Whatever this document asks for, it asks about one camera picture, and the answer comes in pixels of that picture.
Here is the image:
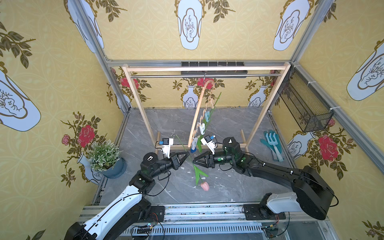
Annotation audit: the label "blue artificial tulip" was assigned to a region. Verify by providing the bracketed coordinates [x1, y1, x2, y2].
[191, 135, 203, 153]

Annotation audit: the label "pink artificial tulip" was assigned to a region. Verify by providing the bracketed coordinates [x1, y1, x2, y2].
[176, 135, 208, 186]

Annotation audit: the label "yellow artificial tulip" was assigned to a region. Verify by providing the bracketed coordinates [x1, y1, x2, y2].
[203, 93, 222, 120]

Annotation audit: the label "curved wooden clip hanger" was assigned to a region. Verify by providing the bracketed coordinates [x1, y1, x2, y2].
[188, 78, 215, 148]

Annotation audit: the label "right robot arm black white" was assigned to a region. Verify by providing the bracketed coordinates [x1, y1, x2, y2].
[193, 137, 336, 220]

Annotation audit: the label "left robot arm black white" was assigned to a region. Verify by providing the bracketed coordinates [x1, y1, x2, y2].
[64, 152, 190, 240]

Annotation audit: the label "white clothes peg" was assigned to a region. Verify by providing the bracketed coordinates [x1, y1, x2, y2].
[199, 123, 206, 135]

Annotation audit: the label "teal clothes peg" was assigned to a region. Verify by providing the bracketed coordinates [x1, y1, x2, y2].
[205, 111, 210, 123]

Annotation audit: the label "light garden hand fork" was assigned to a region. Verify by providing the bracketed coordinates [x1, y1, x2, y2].
[266, 133, 284, 162]

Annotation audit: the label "potted white flower plant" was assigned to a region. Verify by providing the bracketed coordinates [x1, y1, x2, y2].
[88, 140, 127, 179]

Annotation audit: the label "teal garden gloves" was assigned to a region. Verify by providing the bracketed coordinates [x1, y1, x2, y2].
[260, 130, 284, 162]

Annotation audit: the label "metal rack rod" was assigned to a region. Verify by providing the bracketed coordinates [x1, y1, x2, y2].
[133, 74, 281, 78]

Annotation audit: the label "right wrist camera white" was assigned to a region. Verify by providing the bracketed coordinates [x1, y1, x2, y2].
[201, 135, 216, 155]

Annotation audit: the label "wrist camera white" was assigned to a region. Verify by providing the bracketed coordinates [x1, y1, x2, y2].
[156, 138, 174, 158]
[201, 135, 216, 155]

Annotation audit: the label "wooden clothes rack frame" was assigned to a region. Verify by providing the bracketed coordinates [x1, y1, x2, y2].
[122, 62, 291, 150]

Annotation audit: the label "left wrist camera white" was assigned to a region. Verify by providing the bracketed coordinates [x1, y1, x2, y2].
[156, 138, 174, 158]

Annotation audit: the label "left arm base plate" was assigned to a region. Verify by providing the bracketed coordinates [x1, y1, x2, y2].
[122, 206, 165, 224]

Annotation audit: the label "aluminium rail front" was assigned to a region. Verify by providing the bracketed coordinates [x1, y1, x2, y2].
[76, 201, 329, 226]

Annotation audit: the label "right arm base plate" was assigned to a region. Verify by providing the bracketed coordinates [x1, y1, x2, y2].
[242, 204, 287, 222]

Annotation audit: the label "black wire mesh basket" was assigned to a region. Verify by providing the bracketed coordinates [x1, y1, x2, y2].
[279, 66, 334, 133]

